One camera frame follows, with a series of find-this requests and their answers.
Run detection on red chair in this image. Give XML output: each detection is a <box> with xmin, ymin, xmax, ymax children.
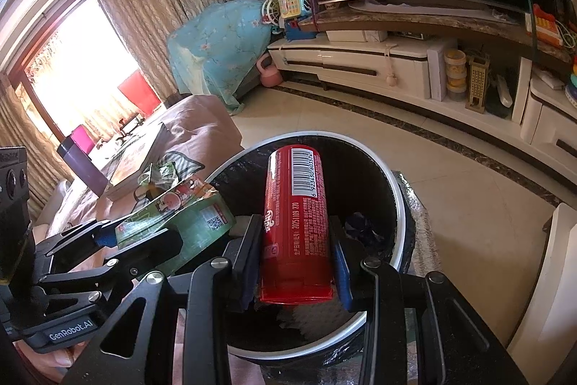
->
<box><xmin>117</xmin><ymin>69</ymin><xmax>160</xmax><ymax>115</ymax></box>

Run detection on plaid cloth bag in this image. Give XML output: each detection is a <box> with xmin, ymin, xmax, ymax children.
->
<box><xmin>173</xmin><ymin>153</ymin><xmax>206</xmax><ymax>180</ymax></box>

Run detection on light blue floral cloth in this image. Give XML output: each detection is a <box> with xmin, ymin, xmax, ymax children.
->
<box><xmin>167</xmin><ymin>0</ymin><xmax>273</xmax><ymax>115</ymax></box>

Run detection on pink kettlebell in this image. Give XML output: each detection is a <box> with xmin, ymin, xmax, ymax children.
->
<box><xmin>256</xmin><ymin>52</ymin><xmax>284</xmax><ymax>88</ymax></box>

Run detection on green and white carton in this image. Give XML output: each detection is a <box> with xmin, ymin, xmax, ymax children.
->
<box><xmin>115</xmin><ymin>181</ymin><xmax>236</xmax><ymax>275</ymax></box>

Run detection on beige patterned curtain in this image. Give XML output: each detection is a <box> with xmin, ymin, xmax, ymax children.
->
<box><xmin>90</xmin><ymin>0</ymin><xmax>226</xmax><ymax>97</ymax></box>
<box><xmin>0</xmin><ymin>74</ymin><xmax>68</xmax><ymax>223</ymax></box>

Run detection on flat illustrated box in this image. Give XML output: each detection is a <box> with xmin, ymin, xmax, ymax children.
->
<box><xmin>106</xmin><ymin>126</ymin><xmax>169</xmax><ymax>198</ymax></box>

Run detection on colourful ring stacking toy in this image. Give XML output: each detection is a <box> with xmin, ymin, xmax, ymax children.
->
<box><xmin>565</xmin><ymin>56</ymin><xmax>577</xmax><ymax>106</ymax></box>

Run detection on flat white box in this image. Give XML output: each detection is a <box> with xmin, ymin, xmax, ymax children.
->
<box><xmin>325</xmin><ymin>30</ymin><xmax>388</xmax><ymax>43</ymax></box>

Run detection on pink hanging charm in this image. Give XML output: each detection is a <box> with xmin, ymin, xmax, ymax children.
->
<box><xmin>383</xmin><ymin>44</ymin><xmax>398</xmax><ymax>86</ymax></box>

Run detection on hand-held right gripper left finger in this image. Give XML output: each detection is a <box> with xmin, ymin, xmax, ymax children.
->
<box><xmin>61</xmin><ymin>215</ymin><xmax>264</xmax><ymax>385</ymax></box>

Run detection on blue toy base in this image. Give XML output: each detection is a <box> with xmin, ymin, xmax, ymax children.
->
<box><xmin>284</xmin><ymin>17</ymin><xmax>318</xmax><ymax>40</ymax></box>

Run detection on white television cabinet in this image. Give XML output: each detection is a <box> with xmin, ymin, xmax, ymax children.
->
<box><xmin>267</xmin><ymin>8</ymin><xmax>577</xmax><ymax>169</ymax></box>

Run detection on white remote control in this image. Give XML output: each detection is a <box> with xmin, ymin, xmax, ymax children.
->
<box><xmin>496</xmin><ymin>74</ymin><xmax>515</xmax><ymax>106</ymax></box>

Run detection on white round toy fan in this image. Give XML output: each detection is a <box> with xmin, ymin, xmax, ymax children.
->
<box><xmin>262</xmin><ymin>0</ymin><xmax>282</xmax><ymax>27</ymax></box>

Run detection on green snack packet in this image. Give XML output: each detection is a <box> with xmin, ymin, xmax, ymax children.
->
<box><xmin>135</xmin><ymin>162</ymin><xmax>180</xmax><ymax>201</ymax></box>

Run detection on magenta stool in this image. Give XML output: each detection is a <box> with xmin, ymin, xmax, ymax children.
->
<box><xmin>70</xmin><ymin>124</ymin><xmax>95</xmax><ymax>153</ymax></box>

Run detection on yellow toy phone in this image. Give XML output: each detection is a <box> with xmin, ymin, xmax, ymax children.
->
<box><xmin>277</xmin><ymin>0</ymin><xmax>307</xmax><ymax>18</ymax></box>

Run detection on white rimmed black trash bin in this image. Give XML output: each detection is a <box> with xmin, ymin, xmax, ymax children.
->
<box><xmin>203</xmin><ymin>131</ymin><xmax>413</xmax><ymax>368</ymax></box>

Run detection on white furniture panel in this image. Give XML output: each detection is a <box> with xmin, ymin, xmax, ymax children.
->
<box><xmin>507</xmin><ymin>202</ymin><xmax>577</xmax><ymax>368</ymax></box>

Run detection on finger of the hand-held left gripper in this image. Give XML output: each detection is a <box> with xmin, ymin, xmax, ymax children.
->
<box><xmin>34</xmin><ymin>221</ymin><xmax>118</xmax><ymax>260</ymax></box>
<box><xmin>40</xmin><ymin>228</ymin><xmax>184</xmax><ymax>305</ymax></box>

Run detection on purple thermos bottle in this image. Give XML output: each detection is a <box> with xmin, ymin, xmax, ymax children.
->
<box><xmin>56</xmin><ymin>135</ymin><xmax>109</xmax><ymax>196</ymax></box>

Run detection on wooden lattice stand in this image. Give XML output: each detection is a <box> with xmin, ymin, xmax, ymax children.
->
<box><xmin>466</xmin><ymin>55</ymin><xmax>490</xmax><ymax>115</ymax></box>

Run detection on orange toy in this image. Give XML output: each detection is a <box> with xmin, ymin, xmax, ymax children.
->
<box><xmin>525</xmin><ymin>4</ymin><xmax>564</xmax><ymax>47</ymax></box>

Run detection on red drink can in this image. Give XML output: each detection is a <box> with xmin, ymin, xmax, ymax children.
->
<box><xmin>259</xmin><ymin>144</ymin><xmax>336</xmax><ymax>305</ymax></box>

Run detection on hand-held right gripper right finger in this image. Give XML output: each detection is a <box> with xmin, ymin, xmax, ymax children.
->
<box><xmin>329</xmin><ymin>216</ymin><xmax>529</xmax><ymax>385</ymax></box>

